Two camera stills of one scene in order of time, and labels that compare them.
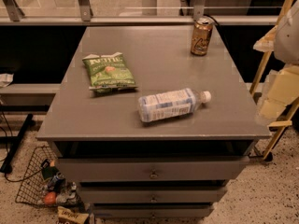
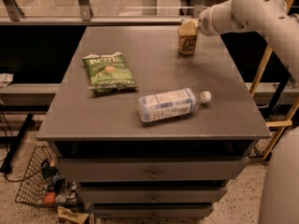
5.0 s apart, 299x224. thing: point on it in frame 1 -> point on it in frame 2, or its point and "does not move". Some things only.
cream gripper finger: (283, 91) -> (188, 27)
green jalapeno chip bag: (108, 73) does not move
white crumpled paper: (6, 78) does not move
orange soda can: (201, 35) -> (187, 45)
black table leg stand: (17, 139) does not move
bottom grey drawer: (185, 212) does not move
